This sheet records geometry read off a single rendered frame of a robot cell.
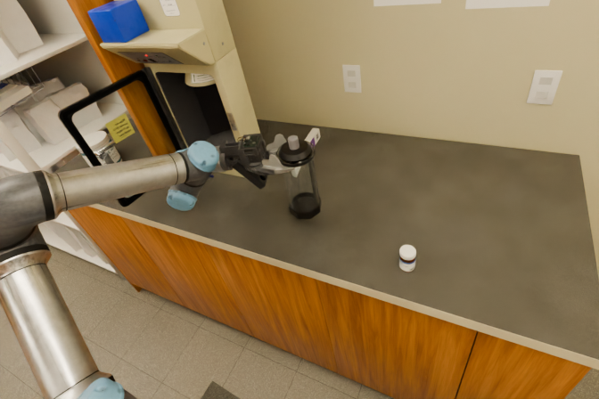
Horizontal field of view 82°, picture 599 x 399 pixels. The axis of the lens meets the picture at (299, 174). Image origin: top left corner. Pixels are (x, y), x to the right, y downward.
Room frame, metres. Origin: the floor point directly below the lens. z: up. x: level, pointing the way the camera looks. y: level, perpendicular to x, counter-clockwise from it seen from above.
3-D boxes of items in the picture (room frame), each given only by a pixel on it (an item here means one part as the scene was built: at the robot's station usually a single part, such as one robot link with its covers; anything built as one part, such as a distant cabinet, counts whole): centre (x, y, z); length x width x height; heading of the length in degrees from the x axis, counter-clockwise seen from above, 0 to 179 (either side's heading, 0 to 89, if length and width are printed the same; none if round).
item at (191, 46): (1.08, 0.34, 1.46); 0.32 x 0.12 x 0.10; 56
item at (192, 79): (1.20, 0.23, 1.34); 0.18 x 0.18 x 0.05
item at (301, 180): (0.78, 0.00, 1.11); 0.11 x 0.11 x 0.21
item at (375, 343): (1.09, 0.12, 0.45); 2.05 x 0.67 x 0.90; 56
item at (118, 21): (1.14, 0.42, 1.56); 0.10 x 0.10 x 0.09; 56
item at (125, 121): (1.09, 0.54, 1.19); 0.30 x 0.01 x 0.40; 137
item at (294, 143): (0.78, 0.00, 1.23); 0.09 x 0.09 x 0.07
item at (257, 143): (0.81, 0.14, 1.22); 0.12 x 0.08 x 0.09; 76
